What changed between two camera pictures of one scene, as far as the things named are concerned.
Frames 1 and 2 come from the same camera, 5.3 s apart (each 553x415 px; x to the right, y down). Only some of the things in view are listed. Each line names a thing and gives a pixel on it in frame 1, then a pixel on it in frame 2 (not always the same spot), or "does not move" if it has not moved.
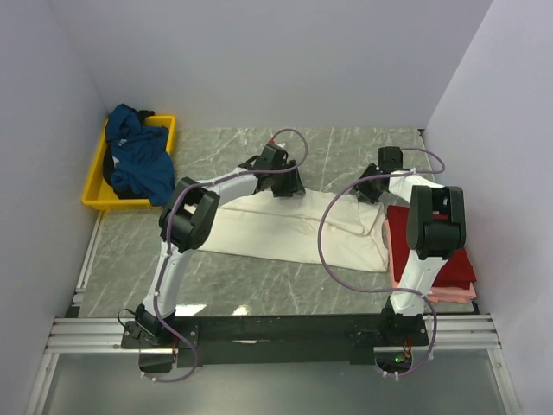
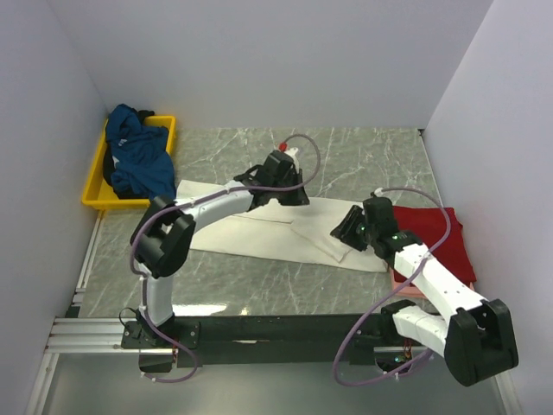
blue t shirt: x=139 y=156 does not move
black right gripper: x=366 y=195 -> x=345 y=230
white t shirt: x=285 y=228 does not move
